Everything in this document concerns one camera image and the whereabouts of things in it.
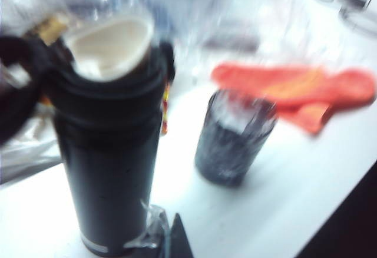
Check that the striped orange yellow snack bag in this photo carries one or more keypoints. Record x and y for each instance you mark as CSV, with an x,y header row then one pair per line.
x,y
165,116

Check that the orange cloth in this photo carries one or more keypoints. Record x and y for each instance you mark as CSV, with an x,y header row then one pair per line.
x,y
294,87

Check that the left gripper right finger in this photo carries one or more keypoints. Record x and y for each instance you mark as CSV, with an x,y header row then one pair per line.
x,y
176,243

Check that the grey translucent textured cup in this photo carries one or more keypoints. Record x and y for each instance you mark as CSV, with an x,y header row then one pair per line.
x,y
224,152

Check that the black thermos flask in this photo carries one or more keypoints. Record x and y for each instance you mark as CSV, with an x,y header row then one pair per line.
x,y
109,152

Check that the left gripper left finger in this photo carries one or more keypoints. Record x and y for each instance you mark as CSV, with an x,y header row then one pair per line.
x,y
154,231

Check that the clear crumpled plastic bag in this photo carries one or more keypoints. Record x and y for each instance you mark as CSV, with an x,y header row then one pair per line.
x,y
176,10
294,19

